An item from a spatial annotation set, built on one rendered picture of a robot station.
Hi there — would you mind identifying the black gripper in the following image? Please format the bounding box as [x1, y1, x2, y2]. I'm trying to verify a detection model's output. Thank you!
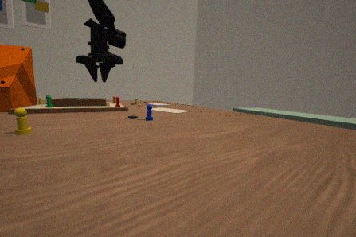
[76, 38, 123, 82]

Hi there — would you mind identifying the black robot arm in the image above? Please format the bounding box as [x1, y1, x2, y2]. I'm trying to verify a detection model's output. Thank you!
[84, 0, 126, 49]

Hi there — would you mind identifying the green pawn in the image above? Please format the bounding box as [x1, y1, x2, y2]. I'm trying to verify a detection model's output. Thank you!
[46, 95, 53, 107]

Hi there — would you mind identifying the blue pawn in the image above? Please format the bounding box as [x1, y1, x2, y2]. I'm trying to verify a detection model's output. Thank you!
[146, 105, 153, 121]

